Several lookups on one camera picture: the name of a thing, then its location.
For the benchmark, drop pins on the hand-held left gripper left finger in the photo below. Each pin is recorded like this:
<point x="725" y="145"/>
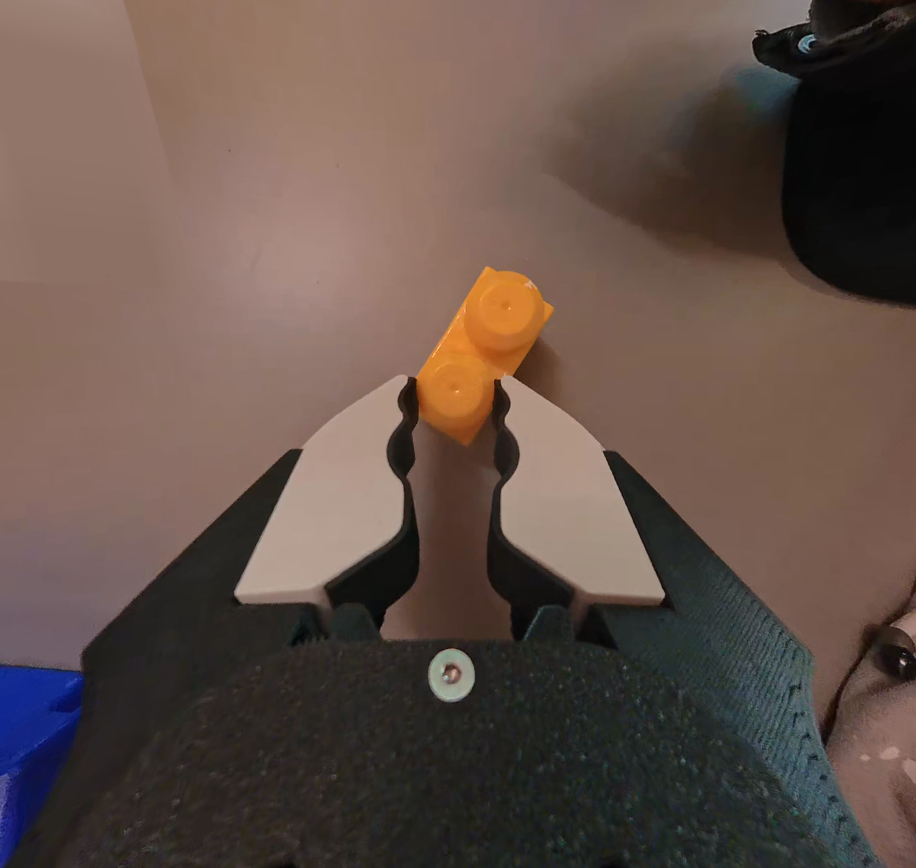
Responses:
<point x="336" y="517"/>

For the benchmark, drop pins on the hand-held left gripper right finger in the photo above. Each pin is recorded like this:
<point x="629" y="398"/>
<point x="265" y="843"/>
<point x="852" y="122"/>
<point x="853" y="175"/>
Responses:
<point x="572" y="517"/>

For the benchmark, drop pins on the orange two-stud mega block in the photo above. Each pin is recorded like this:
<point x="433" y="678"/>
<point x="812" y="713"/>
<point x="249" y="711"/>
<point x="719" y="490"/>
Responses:
<point x="494" y="324"/>

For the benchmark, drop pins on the blue plastic bin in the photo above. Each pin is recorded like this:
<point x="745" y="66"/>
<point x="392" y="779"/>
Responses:
<point x="36" y="739"/>

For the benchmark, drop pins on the person's right forearm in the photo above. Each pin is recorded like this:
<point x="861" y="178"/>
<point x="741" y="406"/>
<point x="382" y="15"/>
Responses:
<point x="859" y="188"/>

